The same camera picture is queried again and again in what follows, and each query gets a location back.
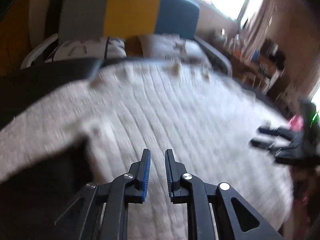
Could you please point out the multicolour sofa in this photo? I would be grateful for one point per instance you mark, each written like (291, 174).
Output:
(91, 19)

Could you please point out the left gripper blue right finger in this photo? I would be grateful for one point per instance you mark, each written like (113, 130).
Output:
(185, 188)

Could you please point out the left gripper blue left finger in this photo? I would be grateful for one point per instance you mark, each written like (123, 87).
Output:
(128, 188)

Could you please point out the triangle pattern pillow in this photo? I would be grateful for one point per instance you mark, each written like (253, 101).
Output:
(102, 48)

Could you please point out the cream knitted sweater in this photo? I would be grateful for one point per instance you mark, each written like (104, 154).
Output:
(94, 130)

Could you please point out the wooden side table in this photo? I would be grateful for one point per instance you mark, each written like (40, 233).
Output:
(258, 72)

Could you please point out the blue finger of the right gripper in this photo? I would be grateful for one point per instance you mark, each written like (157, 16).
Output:
(268, 145)
(279, 132)

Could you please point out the pink ruffled bed cover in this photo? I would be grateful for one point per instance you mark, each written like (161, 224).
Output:
(296, 123)

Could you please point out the grey deer print pillow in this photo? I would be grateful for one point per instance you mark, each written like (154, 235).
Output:
(173, 48)

